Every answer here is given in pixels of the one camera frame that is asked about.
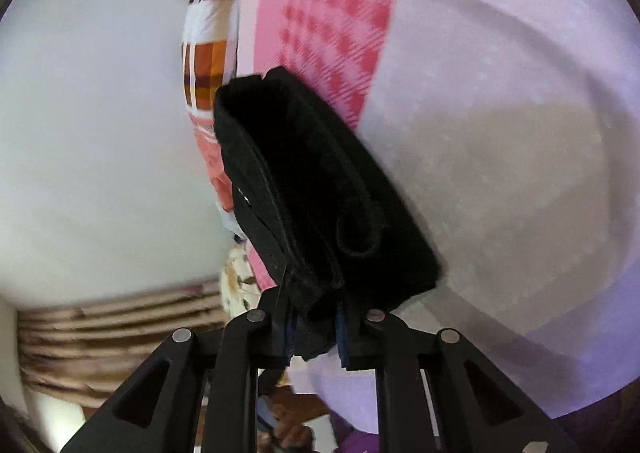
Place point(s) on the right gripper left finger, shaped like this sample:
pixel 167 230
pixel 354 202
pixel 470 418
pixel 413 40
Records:
pixel 193 389

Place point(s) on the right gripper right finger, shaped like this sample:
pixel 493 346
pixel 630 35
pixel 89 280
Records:
pixel 439 393

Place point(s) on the black pants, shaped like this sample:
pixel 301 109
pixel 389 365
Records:
pixel 329 226

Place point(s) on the person's right hand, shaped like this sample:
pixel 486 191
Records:
pixel 293 412

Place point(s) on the white floral pillow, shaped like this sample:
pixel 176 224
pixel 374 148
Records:
pixel 238 285

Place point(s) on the pink checked bed sheet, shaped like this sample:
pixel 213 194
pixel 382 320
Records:
pixel 511 127

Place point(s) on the orange plaid folded quilt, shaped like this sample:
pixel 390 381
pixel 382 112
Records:
pixel 208 50

